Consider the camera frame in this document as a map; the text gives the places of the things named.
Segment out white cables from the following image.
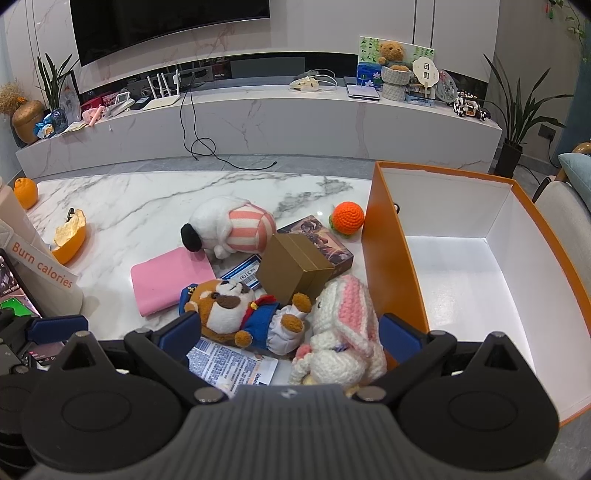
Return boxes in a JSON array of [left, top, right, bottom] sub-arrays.
[[304, 68, 339, 92]]

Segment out light blue cushion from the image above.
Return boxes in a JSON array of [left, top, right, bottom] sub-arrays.
[[558, 152, 591, 186]]

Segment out orange fruit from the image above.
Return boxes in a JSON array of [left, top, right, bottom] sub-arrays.
[[13, 177, 39, 210]]

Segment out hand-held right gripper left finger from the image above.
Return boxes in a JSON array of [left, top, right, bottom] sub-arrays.
[[48, 313, 232, 408]]

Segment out dried flowers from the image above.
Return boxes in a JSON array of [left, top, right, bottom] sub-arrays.
[[0, 80, 27, 117]]

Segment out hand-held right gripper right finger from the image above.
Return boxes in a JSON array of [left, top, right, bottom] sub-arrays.
[[355, 313, 533, 403]]

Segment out orange peel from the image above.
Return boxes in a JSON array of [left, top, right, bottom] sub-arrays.
[[50, 208, 89, 265]]

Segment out potted plant black pot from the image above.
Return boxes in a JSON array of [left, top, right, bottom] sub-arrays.
[[482, 53, 568, 179]]

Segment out green blue painted canvas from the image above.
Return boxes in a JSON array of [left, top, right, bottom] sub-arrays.
[[357, 36, 437, 89]]

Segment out pink pouch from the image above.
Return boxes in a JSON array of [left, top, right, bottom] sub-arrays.
[[130, 247, 216, 318]]

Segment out silver laptop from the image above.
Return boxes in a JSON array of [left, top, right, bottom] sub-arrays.
[[344, 76, 382, 101]]

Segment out white armchair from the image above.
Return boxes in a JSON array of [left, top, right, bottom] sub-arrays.
[[532, 142, 591, 289]]

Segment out white round hand fan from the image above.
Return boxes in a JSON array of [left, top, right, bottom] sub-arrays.
[[412, 56, 437, 89]]

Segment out illustrated card box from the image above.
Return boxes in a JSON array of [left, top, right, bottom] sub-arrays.
[[276, 215, 355, 278]]

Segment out gold round vase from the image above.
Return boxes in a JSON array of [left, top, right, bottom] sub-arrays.
[[11, 99, 47, 145]]

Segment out white box orange lettering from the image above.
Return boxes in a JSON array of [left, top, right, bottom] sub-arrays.
[[0, 184, 85, 320]]

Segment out small blue box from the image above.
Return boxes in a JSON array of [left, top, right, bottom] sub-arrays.
[[405, 87, 437, 108]]

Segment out blue white printed packet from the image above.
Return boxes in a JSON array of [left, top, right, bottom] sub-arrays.
[[186, 337, 280, 398]]

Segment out red panda plush blue uniform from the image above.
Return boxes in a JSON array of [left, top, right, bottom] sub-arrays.
[[180, 278, 313, 356]]

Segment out blue white card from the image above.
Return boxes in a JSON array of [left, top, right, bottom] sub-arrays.
[[219, 254, 265, 292]]

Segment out black white toy cars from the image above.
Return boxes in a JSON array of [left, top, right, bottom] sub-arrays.
[[451, 91, 493, 121]]

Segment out white crochet bunny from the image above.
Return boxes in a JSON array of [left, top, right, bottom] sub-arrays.
[[289, 275, 389, 387]]

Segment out pink toy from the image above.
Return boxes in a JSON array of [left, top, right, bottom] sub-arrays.
[[82, 104, 110, 126]]

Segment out orange storage box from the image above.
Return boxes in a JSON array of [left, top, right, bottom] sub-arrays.
[[361, 161, 583, 428]]

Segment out white desk phone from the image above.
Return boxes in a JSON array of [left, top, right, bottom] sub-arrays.
[[107, 91, 136, 117]]

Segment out white marble tv cabinet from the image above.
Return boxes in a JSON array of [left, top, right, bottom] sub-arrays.
[[15, 69, 504, 177]]

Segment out slim leafy potted plant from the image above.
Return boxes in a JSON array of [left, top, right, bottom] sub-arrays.
[[36, 52, 80, 114]]

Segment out brown teddy bear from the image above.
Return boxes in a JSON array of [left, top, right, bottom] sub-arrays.
[[376, 41, 411, 73]]

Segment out brown cardboard box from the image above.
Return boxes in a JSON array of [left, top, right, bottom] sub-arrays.
[[256, 233, 336, 302]]

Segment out crocheted orange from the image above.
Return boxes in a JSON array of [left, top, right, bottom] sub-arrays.
[[328, 202, 366, 237]]

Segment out black cable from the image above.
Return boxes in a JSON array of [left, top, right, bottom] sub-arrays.
[[179, 74, 279, 169]]

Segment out black television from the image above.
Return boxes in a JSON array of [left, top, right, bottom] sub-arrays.
[[69, 0, 271, 66]]

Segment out white router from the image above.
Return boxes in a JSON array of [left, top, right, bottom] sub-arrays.
[[143, 68, 182, 110]]

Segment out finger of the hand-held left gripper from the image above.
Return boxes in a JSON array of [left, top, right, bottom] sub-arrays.
[[25, 316, 90, 345]]

